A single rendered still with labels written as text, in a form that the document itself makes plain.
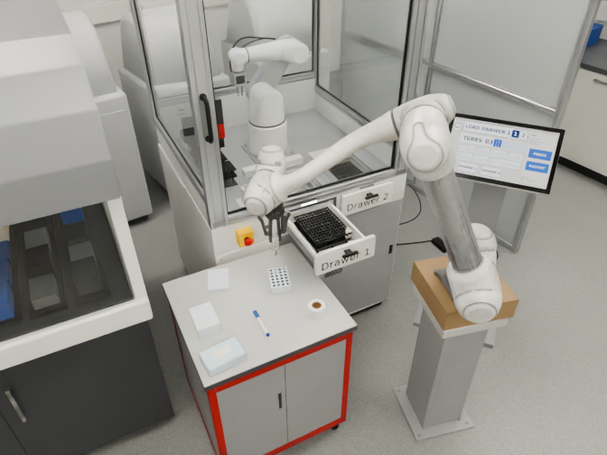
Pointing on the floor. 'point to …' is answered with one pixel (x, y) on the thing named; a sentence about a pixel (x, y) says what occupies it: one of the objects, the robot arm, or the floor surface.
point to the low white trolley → (266, 355)
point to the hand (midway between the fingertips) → (275, 241)
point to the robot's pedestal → (441, 376)
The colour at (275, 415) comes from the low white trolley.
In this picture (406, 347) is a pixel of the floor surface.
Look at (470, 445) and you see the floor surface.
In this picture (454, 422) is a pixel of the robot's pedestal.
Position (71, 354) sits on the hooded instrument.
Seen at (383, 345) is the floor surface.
